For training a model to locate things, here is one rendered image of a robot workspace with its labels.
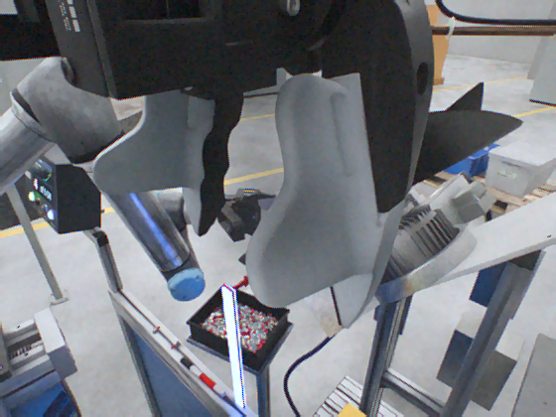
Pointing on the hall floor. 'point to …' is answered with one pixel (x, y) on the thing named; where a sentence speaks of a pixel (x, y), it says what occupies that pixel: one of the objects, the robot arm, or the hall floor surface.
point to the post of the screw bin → (264, 394)
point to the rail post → (137, 364)
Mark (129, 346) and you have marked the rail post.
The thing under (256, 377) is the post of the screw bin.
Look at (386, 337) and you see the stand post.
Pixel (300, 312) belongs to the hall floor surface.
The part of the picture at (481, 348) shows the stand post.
